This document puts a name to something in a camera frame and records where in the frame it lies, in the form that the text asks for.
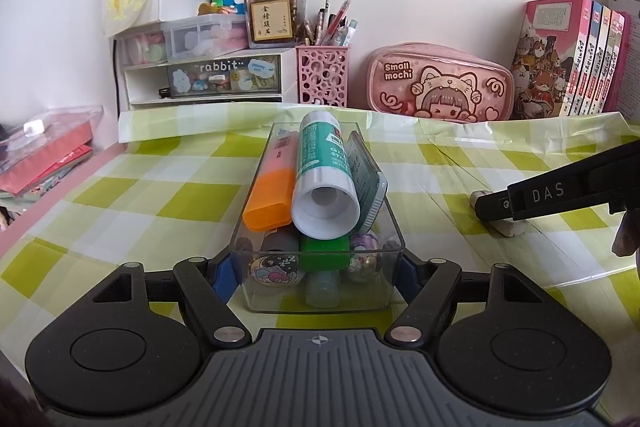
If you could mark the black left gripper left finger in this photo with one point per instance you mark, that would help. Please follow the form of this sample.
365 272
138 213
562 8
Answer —
206 287

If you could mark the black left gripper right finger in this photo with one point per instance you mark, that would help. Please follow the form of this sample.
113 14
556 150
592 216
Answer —
429 289

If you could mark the green highlighter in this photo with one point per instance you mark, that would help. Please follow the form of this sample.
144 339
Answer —
320 255

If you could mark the white eraser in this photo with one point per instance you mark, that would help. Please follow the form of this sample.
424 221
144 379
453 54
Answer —
494 209

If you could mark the orange highlighter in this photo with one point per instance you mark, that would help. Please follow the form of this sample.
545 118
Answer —
269 204

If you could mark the clear acrylic organizer box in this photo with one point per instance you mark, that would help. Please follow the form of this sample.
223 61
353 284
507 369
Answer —
367 284

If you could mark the white teal glue stick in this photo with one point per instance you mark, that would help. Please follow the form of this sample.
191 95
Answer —
324 204

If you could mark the round cartoon sticker badge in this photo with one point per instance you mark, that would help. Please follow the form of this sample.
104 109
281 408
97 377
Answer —
276 271

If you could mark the boxed book set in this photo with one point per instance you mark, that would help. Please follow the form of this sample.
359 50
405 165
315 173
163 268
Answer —
569 59

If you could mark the green checkered tablecloth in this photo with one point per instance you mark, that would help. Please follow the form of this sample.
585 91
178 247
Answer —
175 184

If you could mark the pink cat pencil case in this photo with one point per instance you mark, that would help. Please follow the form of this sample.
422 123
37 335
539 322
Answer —
425 80

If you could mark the clear rabbit drawer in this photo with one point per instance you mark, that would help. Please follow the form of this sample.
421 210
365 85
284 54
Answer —
244 74

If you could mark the white charger plug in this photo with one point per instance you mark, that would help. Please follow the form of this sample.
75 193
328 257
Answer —
34 127

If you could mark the pink perforated pen holder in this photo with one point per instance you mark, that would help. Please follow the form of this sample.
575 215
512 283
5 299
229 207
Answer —
322 75

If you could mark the white drawer organizer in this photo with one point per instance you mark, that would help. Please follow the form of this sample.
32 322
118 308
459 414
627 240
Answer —
141 58

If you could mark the clear plastic storage box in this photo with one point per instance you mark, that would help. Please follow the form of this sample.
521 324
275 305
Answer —
209 35

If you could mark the glass jar with label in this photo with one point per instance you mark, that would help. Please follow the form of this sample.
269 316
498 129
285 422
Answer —
275 23

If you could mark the pens in holder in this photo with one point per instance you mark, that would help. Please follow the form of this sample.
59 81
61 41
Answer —
332 26

